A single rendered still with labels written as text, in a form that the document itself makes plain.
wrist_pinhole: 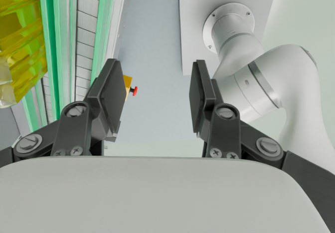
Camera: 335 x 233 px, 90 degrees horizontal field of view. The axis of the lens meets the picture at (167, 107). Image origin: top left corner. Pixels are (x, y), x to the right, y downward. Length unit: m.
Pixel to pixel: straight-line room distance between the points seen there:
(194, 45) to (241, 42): 0.28
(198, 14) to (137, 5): 0.23
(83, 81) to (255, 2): 0.63
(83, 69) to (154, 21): 0.36
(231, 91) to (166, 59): 0.48
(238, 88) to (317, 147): 0.17
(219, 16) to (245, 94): 0.40
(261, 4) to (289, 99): 0.45
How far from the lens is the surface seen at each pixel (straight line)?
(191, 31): 0.73
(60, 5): 0.40
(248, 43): 0.52
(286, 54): 0.39
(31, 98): 0.62
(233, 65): 0.49
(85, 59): 0.53
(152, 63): 0.83
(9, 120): 0.84
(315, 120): 0.38
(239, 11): 0.73
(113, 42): 0.48
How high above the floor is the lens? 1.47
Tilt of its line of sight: 45 degrees down
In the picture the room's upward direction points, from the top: 179 degrees counter-clockwise
